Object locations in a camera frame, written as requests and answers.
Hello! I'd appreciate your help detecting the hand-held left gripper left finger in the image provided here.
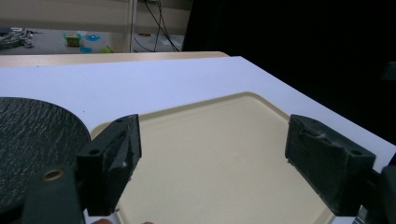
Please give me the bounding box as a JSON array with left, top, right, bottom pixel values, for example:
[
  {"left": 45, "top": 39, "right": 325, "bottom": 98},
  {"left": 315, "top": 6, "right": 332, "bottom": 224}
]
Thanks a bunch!
[{"left": 75, "top": 113, "right": 143, "bottom": 217}]

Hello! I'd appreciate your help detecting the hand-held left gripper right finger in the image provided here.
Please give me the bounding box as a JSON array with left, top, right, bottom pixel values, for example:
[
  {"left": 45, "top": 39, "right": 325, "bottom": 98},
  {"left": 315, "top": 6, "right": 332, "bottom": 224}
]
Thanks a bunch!
[{"left": 284, "top": 114, "right": 377, "bottom": 217}]

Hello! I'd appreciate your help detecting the round black textured mat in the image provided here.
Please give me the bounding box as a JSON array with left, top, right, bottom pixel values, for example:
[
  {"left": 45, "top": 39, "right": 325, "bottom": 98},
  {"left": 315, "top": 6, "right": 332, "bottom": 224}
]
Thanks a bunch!
[{"left": 0, "top": 96, "right": 92, "bottom": 213}]

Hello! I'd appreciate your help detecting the light wooden table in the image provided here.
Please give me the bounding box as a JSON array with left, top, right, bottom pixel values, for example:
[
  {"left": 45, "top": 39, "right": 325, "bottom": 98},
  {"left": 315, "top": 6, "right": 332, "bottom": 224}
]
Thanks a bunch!
[{"left": 0, "top": 50, "right": 231, "bottom": 68}]

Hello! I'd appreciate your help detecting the beige plastic tray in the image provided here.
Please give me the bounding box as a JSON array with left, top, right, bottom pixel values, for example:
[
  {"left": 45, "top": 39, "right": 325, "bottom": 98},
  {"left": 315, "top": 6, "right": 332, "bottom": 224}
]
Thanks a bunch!
[{"left": 90, "top": 91, "right": 336, "bottom": 224}]

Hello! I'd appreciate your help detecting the black curtain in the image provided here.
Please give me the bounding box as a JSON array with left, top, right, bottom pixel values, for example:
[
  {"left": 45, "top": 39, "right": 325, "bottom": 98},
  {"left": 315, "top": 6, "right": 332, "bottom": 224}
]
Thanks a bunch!
[{"left": 182, "top": 0, "right": 396, "bottom": 146}]

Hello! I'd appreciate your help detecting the green and yellow toy box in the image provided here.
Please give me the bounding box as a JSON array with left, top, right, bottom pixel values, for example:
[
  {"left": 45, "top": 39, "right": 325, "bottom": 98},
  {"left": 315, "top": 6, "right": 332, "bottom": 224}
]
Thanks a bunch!
[{"left": 64, "top": 33, "right": 83, "bottom": 48}]

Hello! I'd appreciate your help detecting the black cable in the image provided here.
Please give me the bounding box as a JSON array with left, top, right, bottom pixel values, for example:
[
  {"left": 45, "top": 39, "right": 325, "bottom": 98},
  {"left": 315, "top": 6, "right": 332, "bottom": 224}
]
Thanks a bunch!
[{"left": 143, "top": 0, "right": 181, "bottom": 53}]

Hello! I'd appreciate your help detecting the grey cable bundle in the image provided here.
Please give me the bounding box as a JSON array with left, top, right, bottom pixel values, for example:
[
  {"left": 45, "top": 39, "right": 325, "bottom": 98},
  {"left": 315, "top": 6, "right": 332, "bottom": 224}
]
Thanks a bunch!
[{"left": 0, "top": 27, "right": 35, "bottom": 50}]

